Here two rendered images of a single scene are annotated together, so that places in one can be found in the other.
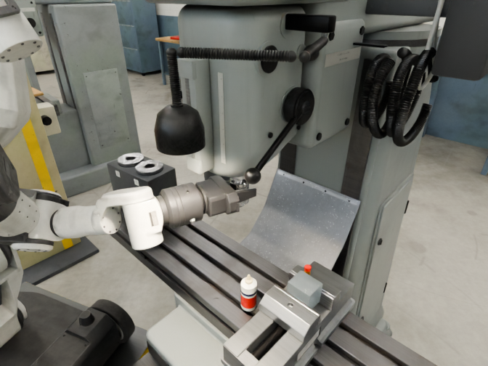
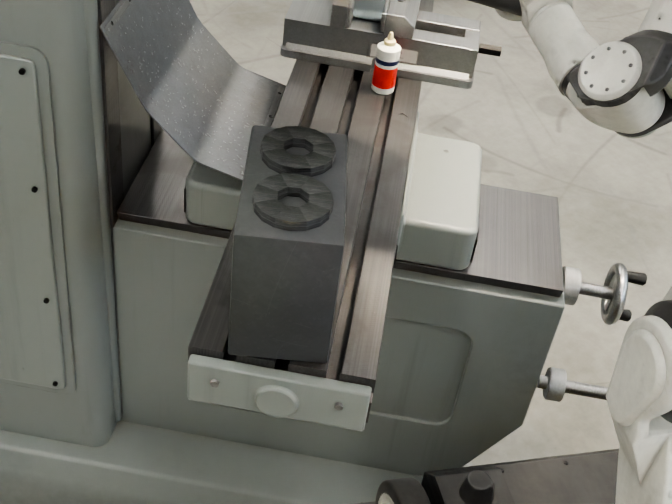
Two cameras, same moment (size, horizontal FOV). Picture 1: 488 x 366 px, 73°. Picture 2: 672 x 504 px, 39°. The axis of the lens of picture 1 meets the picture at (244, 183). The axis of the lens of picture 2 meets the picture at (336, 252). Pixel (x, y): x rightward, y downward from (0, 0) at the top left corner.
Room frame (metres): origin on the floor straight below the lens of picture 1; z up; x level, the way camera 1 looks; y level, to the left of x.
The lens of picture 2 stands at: (1.53, 1.08, 1.77)
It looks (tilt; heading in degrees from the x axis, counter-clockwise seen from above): 40 degrees down; 231
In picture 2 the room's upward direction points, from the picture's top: 8 degrees clockwise
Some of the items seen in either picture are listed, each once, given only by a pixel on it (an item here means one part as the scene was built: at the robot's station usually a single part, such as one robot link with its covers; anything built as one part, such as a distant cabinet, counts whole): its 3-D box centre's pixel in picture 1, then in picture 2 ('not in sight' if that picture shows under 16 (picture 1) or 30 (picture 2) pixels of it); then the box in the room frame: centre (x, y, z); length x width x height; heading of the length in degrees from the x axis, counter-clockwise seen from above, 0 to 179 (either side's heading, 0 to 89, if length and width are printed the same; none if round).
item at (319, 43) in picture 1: (315, 47); not in sight; (0.49, -0.10, 1.58); 0.17 x 0.01 x 0.01; 160
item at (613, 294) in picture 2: not in sight; (595, 290); (0.30, 0.35, 0.64); 0.16 x 0.12 x 0.12; 137
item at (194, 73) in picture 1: (197, 118); not in sight; (0.59, 0.09, 1.44); 0.04 x 0.04 x 0.21; 47
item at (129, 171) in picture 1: (144, 186); (289, 237); (1.01, 0.36, 1.04); 0.22 x 0.12 x 0.20; 54
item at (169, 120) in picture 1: (179, 125); not in sight; (0.45, 0.09, 1.48); 0.07 x 0.07 x 0.06
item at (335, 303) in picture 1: (294, 314); (383, 26); (0.51, -0.12, 1.00); 0.35 x 0.15 x 0.11; 136
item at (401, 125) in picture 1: (385, 94); not in sight; (0.73, -0.32, 1.45); 0.18 x 0.16 x 0.21; 137
